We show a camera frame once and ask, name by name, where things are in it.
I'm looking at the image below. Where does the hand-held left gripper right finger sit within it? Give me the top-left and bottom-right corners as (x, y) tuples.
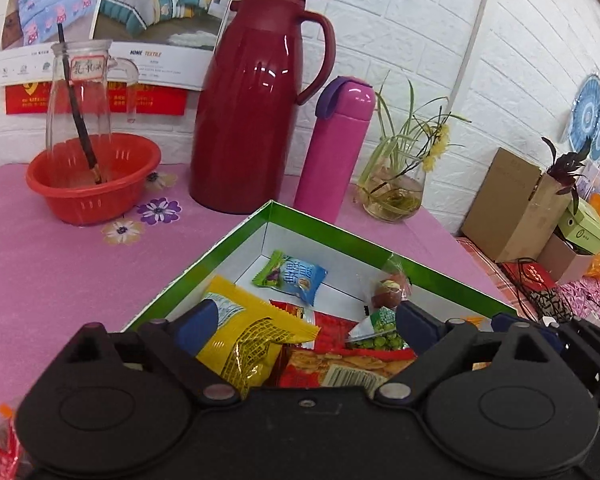
(374, 300), (556, 403)

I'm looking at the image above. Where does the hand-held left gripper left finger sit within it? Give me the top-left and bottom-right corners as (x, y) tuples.
(55, 299), (241, 401)

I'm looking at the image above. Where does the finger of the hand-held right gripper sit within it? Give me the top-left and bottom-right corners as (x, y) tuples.
(555, 317), (600, 426)
(490, 312), (565, 353)

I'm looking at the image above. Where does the yellow chips packet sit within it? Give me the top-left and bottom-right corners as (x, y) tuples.
(195, 275), (321, 401)

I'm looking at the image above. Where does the green cardboard box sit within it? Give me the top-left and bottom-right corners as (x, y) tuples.
(120, 200), (521, 361)

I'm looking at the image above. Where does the green pea packet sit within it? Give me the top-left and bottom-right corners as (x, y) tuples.
(345, 306), (411, 352)

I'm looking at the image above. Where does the brown ball candy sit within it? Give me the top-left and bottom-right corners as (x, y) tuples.
(369, 255), (413, 311)

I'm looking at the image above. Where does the black white patterned bag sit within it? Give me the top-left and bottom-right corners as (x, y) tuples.
(525, 285), (576, 323)

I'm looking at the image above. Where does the red gift bag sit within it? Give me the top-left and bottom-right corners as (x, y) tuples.
(500, 259), (561, 293)

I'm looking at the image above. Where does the red plaid cloth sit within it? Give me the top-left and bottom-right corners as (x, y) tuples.
(452, 234), (541, 321)

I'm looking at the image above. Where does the small brown box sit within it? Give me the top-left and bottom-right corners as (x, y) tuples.
(536, 232), (596, 285)

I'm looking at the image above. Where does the blue green snack packet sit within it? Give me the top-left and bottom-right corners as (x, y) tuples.
(251, 250), (328, 306)

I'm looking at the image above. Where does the brown cardboard box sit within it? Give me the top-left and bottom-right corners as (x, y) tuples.
(461, 147), (573, 263)

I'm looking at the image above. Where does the small green box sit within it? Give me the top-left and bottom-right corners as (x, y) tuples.
(555, 197), (600, 256)

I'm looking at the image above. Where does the plant in glass vase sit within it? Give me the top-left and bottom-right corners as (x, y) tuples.
(355, 72), (473, 223)

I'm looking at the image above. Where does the pink floral tablecloth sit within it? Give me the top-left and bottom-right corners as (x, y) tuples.
(0, 162), (521, 441)

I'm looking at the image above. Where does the red plastic basin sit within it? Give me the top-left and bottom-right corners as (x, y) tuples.
(26, 133), (162, 227)

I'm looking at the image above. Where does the purple leaf plant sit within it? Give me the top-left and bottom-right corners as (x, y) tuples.
(541, 136), (593, 216)

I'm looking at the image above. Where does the pink bottle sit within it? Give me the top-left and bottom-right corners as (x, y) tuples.
(293, 76), (377, 226)

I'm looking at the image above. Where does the red thermos jug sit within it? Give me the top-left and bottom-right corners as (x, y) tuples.
(189, 0), (337, 215)

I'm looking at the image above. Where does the glass pitcher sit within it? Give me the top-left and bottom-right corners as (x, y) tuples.
(45, 40), (141, 183)

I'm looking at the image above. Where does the red clear snack wrapper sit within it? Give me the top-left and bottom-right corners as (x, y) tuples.
(0, 400), (31, 480)

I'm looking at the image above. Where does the dark stirring stick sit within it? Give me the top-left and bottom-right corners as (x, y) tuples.
(56, 22), (105, 185)

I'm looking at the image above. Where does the large blue patterned wall plate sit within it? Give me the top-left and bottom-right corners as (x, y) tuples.
(569, 74), (600, 147)

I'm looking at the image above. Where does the wall poster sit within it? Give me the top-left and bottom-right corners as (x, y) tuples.
(0, 0), (248, 116)

